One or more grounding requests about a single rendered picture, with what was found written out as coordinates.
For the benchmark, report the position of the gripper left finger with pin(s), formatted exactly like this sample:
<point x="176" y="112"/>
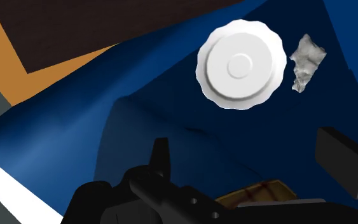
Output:
<point x="154" y="192"/>

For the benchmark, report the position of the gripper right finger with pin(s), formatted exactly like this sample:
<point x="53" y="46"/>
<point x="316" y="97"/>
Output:
<point x="343" y="158"/>

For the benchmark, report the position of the brown box with red bands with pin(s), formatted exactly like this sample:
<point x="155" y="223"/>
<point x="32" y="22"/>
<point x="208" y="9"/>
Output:
<point x="259" y="192"/>

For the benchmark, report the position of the crumpled grey paper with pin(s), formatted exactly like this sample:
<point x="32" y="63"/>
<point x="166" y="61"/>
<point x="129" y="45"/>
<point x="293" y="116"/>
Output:
<point x="307" y="60"/>

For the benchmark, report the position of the white scalloped plate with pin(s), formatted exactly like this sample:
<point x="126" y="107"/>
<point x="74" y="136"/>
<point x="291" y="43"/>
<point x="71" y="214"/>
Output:
<point x="240" y="64"/>

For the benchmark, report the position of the dark brown rug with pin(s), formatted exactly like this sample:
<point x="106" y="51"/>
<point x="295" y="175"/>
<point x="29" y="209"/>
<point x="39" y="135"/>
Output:
<point x="73" y="28"/>

